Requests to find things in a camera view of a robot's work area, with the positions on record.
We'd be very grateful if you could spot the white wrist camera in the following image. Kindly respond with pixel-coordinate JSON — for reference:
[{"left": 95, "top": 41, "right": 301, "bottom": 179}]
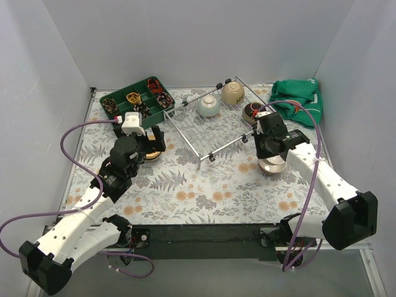
[
  {"left": 252, "top": 111, "right": 272, "bottom": 121},
  {"left": 115, "top": 111, "right": 145, "bottom": 136}
]

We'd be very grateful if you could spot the cream embossed bowl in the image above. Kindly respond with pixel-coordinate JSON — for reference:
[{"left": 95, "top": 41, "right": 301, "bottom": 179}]
[{"left": 258, "top": 155, "right": 285, "bottom": 166}]

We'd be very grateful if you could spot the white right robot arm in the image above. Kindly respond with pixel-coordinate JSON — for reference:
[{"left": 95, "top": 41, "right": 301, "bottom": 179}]
[{"left": 253, "top": 111, "right": 378, "bottom": 251}]

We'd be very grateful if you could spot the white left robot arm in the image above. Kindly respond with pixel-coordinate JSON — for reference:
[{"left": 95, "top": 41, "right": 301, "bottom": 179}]
[{"left": 19, "top": 125, "right": 166, "bottom": 296}]

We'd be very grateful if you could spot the green cloth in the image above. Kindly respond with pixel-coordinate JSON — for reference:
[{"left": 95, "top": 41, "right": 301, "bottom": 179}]
[{"left": 269, "top": 77, "right": 323, "bottom": 129}]

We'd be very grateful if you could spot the beige bowl back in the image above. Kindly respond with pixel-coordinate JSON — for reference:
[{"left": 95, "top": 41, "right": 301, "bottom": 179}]
[{"left": 222, "top": 81, "right": 245, "bottom": 105}]

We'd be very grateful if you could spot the tan bowl front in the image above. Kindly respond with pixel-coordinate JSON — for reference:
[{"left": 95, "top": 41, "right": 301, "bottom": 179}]
[{"left": 145, "top": 151, "right": 161, "bottom": 162}]

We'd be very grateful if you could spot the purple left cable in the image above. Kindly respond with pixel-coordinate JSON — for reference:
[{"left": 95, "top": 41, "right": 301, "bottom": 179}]
[{"left": 0, "top": 119, "right": 155, "bottom": 277}]

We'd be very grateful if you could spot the metal wire dish rack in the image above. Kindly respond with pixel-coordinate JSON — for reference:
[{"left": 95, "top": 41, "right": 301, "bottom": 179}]
[{"left": 163, "top": 76, "right": 267, "bottom": 170}]

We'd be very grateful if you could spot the dark floral roll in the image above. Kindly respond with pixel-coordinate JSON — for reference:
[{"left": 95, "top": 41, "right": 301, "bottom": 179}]
[
  {"left": 157, "top": 93, "right": 174, "bottom": 109},
  {"left": 132, "top": 102, "right": 152, "bottom": 119}
]

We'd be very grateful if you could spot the yellow patterned roll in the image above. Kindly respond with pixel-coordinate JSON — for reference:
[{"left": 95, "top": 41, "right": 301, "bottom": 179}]
[{"left": 126, "top": 92, "right": 142, "bottom": 105}]

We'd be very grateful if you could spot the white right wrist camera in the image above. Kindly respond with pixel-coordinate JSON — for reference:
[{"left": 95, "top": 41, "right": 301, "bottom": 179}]
[{"left": 252, "top": 111, "right": 272, "bottom": 121}]

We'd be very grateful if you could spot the light green bowl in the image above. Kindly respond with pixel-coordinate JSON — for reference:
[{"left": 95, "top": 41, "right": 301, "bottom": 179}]
[{"left": 197, "top": 95, "right": 221, "bottom": 117}]

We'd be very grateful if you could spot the tan bowl gold rim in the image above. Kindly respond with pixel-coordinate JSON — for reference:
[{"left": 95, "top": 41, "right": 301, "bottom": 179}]
[{"left": 145, "top": 133, "right": 166, "bottom": 153}]

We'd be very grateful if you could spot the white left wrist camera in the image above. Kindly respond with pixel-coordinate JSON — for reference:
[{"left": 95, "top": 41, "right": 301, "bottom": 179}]
[{"left": 115, "top": 111, "right": 145, "bottom": 136}]

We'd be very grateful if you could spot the dark floral roll right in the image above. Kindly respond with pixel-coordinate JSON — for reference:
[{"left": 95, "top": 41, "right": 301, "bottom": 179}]
[{"left": 157, "top": 93, "right": 174, "bottom": 109}]

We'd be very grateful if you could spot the aluminium frame rail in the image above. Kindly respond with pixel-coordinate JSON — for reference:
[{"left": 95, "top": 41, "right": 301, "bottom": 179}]
[{"left": 26, "top": 224, "right": 387, "bottom": 297}]

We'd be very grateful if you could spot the dark patterned bowl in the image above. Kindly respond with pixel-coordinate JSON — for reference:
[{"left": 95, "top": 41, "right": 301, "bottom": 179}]
[{"left": 242, "top": 101, "right": 263, "bottom": 126}]

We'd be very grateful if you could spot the green compartment tray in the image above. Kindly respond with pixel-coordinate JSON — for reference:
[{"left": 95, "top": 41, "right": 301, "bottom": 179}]
[{"left": 100, "top": 76, "right": 174, "bottom": 129}]

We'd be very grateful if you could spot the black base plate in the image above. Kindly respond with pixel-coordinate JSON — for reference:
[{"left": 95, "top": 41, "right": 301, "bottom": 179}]
[{"left": 55, "top": 221, "right": 319, "bottom": 260}]

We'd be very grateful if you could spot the orange black roll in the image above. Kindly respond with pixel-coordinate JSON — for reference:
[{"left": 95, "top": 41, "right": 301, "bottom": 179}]
[{"left": 147, "top": 79, "right": 163, "bottom": 95}]

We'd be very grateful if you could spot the dark floral roll middle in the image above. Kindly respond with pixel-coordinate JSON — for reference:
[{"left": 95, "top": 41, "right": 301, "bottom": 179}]
[{"left": 132, "top": 102, "right": 152, "bottom": 119}]

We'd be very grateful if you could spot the dark patterned roll left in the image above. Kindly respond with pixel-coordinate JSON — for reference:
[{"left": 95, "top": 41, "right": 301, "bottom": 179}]
[{"left": 102, "top": 98, "right": 119, "bottom": 114}]

